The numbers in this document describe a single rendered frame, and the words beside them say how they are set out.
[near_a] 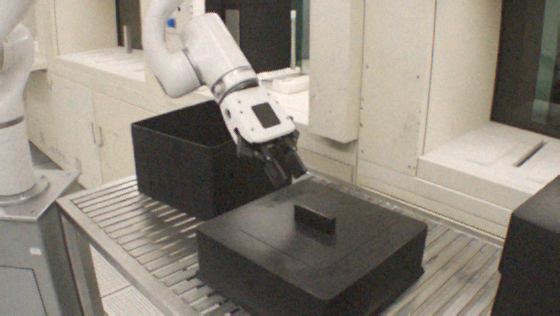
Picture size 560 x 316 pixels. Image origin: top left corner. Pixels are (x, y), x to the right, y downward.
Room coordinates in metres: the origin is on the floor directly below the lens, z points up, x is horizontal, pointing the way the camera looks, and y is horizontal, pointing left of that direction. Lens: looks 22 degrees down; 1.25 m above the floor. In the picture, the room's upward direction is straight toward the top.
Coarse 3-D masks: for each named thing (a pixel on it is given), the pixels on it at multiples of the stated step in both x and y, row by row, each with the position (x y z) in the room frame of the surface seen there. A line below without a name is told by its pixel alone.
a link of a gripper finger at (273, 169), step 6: (258, 156) 0.73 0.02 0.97; (252, 162) 0.73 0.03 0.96; (258, 162) 0.73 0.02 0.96; (264, 162) 0.73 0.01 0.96; (270, 162) 0.73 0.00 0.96; (276, 162) 0.72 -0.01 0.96; (264, 168) 0.73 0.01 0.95; (270, 168) 0.72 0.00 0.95; (276, 168) 0.72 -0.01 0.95; (270, 174) 0.72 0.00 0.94; (276, 174) 0.72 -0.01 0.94; (282, 174) 0.71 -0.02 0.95; (276, 180) 0.71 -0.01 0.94; (282, 180) 0.71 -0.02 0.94; (276, 186) 0.72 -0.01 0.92
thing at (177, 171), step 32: (160, 128) 1.11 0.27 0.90; (192, 128) 1.19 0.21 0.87; (224, 128) 1.22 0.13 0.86; (160, 160) 0.97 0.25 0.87; (192, 160) 0.90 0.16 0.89; (224, 160) 0.90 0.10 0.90; (160, 192) 0.98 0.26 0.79; (192, 192) 0.91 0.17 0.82; (224, 192) 0.89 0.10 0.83; (256, 192) 0.97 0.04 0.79
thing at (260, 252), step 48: (288, 192) 0.83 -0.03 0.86; (336, 192) 0.82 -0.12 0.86; (240, 240) 0.65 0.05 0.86; (288, 240) 0.65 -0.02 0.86; (336, 240) 0.65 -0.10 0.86; (384, 240) 0.65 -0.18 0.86; (240, 288) 0.61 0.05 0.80; (288, 288) 0.54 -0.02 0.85; (336, 288) 0.52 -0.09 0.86; (384, 288) 0.60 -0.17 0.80
